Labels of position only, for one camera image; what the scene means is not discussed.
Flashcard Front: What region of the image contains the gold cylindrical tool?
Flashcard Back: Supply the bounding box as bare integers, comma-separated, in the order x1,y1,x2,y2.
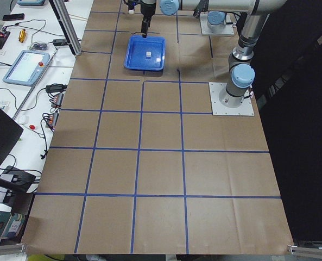
18,29,27,43

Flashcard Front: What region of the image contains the orange usb adapter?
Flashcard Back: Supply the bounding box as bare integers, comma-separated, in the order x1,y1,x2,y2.
45,112,59,129
50,92,64,108

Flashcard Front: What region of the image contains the blue plastic tray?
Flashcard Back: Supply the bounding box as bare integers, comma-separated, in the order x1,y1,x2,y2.
124,35,166,71

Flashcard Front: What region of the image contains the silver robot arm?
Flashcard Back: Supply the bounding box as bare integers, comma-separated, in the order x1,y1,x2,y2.
207,11,226,27
136,0,285,108

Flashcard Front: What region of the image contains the green white box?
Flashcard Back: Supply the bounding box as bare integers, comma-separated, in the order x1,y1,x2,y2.
0,211,25,239

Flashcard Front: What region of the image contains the teach pendant tablet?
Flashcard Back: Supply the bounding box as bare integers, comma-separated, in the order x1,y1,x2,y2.
3,50,50,87

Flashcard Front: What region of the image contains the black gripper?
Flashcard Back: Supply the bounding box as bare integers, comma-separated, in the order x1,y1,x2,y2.
140,0,156,38

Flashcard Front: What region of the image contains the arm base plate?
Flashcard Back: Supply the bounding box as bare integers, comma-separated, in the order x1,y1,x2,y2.
209,82,255,116
199,13,235,36

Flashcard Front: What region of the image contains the black smartphone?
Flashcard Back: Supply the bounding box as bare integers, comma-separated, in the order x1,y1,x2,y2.
2,13,25,21

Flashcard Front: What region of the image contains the black power adapter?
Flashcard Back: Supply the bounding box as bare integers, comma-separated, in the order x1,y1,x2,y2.
53,39,68,46

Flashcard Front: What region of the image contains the orange usb adapter upper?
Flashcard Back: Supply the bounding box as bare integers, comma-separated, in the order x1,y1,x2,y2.
50,92,64,108

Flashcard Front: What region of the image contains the orange usb adapter lower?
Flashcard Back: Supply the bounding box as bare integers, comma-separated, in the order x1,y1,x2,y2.
45,112,59,129

